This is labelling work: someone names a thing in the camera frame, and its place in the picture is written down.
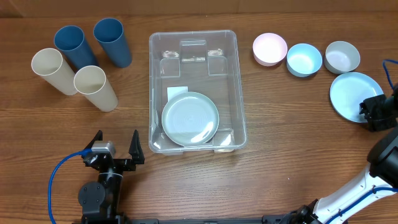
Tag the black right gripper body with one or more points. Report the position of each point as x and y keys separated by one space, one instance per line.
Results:
x=378 y=111

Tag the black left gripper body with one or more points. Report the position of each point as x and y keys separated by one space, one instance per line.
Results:
x=125 y=165

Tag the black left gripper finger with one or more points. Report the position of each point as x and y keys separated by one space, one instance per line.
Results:
x=135 y=149
x=98 y=137

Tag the light blue plate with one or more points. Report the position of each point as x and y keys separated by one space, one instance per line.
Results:
x=350 y=89

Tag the cream cup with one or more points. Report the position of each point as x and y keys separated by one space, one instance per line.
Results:
x=91 y=81
x=50 y=65

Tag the grey-green plate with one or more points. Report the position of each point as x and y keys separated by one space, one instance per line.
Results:
x=190 y=119

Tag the grey bowl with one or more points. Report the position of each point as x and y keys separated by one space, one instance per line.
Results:
x=341 y=57

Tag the light blue bowl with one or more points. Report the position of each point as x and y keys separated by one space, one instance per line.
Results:
x=303 y=60

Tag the pink bowl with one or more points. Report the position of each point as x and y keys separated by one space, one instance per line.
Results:
x=269 y=49

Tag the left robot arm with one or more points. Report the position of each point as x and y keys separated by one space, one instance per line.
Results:
x=100 y=199

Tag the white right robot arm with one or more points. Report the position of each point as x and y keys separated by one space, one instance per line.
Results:
x=376 y=181

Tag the white label in bin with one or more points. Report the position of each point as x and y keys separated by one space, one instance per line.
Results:
x=176 y=90

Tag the blue cup left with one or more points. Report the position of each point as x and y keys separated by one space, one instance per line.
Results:
x=71 y=41

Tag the blue cup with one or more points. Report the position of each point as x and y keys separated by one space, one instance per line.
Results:
x=71 y=41
x=109 y=32

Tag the blue cup right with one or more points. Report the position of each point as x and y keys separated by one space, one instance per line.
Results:
x=109 y=32

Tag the clear plastic storage bin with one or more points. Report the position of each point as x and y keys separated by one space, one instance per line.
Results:
x=207 y=62

